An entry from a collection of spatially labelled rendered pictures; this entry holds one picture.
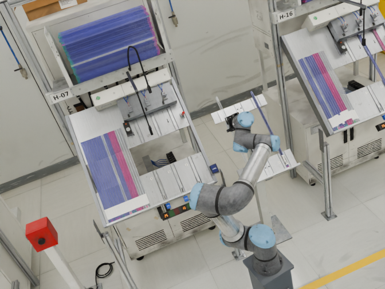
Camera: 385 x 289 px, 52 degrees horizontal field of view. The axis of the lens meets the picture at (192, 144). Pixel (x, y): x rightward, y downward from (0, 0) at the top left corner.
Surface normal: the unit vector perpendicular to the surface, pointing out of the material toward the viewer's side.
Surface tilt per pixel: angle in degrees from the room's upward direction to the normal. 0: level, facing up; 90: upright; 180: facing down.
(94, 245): 0
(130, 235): 90
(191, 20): 90
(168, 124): 43
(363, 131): 90
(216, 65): 90
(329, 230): 0
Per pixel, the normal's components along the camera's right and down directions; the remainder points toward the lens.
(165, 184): 0.04, -0.25
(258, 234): -0.12, -0.78
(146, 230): 0.29, 0.46
